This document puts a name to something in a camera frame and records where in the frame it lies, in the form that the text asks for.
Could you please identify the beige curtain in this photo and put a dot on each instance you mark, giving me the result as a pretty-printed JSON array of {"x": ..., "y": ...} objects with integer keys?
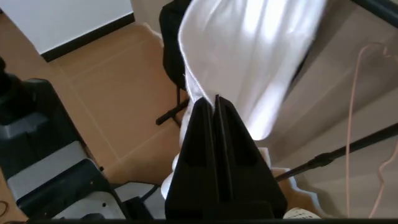
[{"x": 342, "y": 77}]

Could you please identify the white garment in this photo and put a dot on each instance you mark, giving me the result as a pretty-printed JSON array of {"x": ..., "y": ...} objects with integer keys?
[{"x": 242, "y": 46}]

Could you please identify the white laundry basket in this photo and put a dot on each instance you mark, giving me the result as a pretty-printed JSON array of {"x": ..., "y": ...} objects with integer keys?
[{"x": 300, "y": 214}]

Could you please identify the black clothes rack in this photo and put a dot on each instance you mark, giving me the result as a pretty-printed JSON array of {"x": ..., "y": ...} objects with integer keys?
[{"x": 342, "y": 152}]

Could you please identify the black shorts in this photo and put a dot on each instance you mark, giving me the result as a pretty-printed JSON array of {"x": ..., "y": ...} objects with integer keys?
[{"x": 171, "y": 46}]

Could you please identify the pink clothes hanger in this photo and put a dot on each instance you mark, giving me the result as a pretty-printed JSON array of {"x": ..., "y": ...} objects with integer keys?
[{"x": 349, "y": 124}]

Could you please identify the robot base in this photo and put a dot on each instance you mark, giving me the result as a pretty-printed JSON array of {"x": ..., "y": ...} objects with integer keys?
[{"x": 46, "y": 168}]

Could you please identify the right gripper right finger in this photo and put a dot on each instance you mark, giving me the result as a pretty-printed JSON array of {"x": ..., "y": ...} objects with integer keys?
[{"x": 252, "y": 180}]

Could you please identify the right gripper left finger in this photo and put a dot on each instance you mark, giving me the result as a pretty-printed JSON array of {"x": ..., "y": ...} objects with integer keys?
[{"x": 196, "y": 174}]

